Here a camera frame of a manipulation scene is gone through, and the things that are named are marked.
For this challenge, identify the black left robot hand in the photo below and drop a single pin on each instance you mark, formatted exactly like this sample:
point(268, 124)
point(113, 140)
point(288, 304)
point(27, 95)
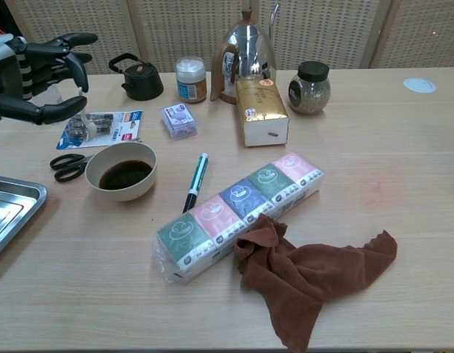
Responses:
point(14, 106)

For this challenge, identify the dark object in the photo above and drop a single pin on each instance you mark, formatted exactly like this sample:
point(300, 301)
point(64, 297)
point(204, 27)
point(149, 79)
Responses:
point(126, 174)

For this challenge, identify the cream ceramic bowl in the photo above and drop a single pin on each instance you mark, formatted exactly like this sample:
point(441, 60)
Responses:
point(120, 193)

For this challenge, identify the gold rectangular box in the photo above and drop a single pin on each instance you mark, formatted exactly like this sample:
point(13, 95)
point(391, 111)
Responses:
point(262, 106)

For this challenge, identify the stainless steel tray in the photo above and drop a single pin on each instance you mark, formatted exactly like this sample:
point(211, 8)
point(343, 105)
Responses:
point(10, 206)

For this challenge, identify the blue blister pack card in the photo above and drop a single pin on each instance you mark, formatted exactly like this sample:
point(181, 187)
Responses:
point(120, 128)

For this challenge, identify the woven rattan screen panel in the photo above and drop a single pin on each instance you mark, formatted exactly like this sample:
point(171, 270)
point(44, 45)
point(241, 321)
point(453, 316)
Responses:
point(421, 33)
point(109, 25)
point(322, 33)

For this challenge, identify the black cast iron teapot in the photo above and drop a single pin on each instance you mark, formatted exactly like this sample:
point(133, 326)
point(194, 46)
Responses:
point(142, 82)

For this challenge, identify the small clear plastic box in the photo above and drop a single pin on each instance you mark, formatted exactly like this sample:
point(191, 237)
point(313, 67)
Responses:
point(179, 119)

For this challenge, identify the white lidded spread jar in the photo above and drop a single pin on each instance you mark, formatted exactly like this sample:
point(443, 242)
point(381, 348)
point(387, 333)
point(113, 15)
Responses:
point(191, 82)

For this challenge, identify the green white marker pen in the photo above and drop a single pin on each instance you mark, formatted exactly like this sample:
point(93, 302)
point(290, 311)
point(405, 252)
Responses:
point(197, 176)

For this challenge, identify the multicolour tissue packet bundle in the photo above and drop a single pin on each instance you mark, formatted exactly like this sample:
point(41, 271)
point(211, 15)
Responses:
point(219, 213)

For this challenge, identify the stainless steel gooseneck kettle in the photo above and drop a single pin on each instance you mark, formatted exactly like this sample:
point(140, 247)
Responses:
point(249, 55)

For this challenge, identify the black lidded glass jar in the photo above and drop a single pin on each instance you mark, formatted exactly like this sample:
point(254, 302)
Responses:
point(309, 92)

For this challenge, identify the brown microfibre cloth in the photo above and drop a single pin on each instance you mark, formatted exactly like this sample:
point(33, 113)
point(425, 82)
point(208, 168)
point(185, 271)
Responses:
point(304, 272)

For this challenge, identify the white round table grommet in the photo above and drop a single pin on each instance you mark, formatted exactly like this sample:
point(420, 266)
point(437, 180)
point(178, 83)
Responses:
point(419, 85)

